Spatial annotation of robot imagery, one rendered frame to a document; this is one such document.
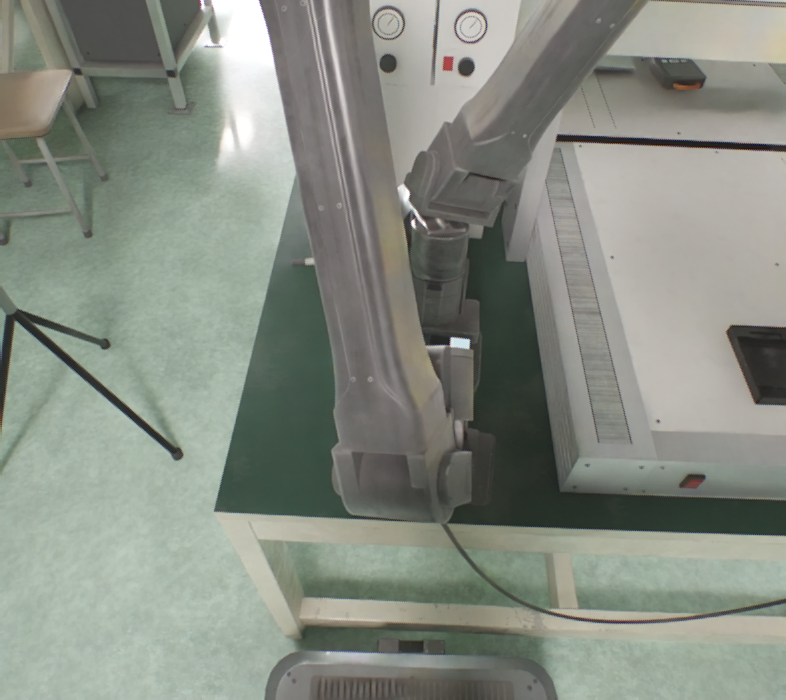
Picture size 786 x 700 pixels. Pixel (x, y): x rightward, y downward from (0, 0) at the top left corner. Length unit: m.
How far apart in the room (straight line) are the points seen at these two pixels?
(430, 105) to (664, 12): 0.33
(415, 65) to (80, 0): 2.25
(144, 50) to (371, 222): 2.68
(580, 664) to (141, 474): 1.17
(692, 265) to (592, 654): 0.93
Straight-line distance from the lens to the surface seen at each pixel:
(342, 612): 1.37
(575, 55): 0.47
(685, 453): 0.79
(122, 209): 2.51
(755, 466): 0.82
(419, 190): 0.55
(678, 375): 0.85
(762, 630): 1.57
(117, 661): 1.61
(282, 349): 0.93
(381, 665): 1.24
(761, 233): 1.12
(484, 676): 1.25
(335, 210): 0.34
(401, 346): 0.36
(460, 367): 0.48
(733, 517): 0.90
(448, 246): 0.57
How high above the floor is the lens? 1.48
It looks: 49 degrees down
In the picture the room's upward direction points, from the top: 1 degrees clockwise
